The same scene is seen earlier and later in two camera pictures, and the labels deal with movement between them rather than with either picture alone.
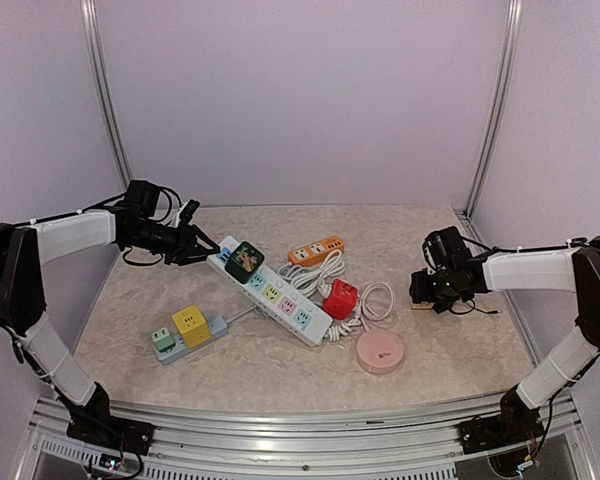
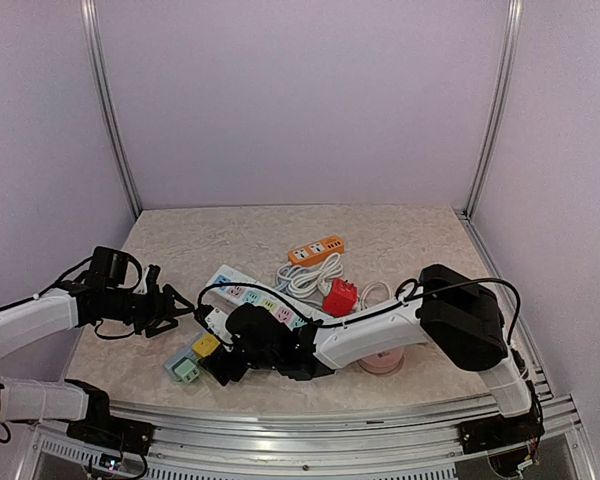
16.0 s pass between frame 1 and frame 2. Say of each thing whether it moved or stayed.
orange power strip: stayed
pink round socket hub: stayed
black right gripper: moved
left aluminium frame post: stayed
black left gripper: moved
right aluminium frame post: stayed
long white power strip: moved
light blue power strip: moved
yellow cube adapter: moved
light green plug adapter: moved
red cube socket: stayed
